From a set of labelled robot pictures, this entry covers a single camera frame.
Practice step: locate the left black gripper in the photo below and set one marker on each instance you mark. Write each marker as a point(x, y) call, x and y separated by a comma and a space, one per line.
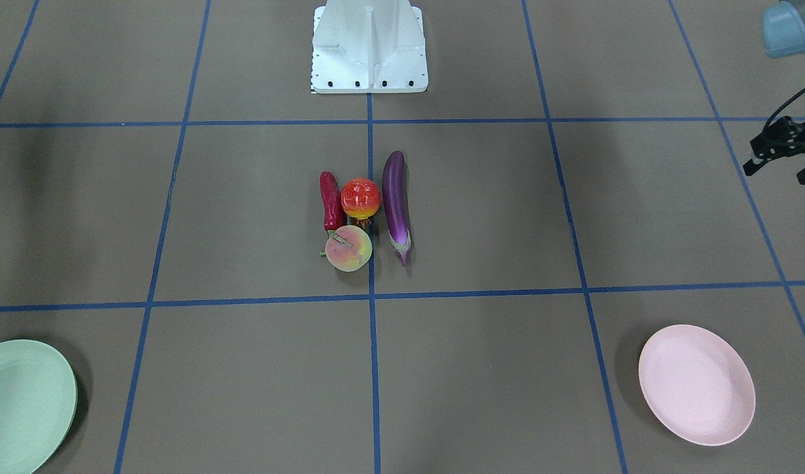
point(779, 145)

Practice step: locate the purple eggplant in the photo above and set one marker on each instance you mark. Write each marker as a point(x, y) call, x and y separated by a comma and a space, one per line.
point(394, 200)

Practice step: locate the yellow pink peach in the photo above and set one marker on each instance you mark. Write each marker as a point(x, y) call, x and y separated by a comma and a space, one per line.
point(348, 248)

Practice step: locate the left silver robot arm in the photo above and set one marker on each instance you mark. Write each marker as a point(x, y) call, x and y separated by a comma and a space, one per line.
point(783, 31)

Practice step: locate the pink plate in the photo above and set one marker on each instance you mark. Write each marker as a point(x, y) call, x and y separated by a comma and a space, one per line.
point(697, 385)

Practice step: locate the red chili pepper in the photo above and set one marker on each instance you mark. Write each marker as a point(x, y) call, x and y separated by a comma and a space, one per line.
point(334, 216)

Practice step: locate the light green plate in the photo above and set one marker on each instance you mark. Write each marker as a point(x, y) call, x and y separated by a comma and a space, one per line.
point(38, 400)

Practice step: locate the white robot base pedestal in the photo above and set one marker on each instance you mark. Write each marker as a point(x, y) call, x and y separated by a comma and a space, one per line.
point(373, 47)

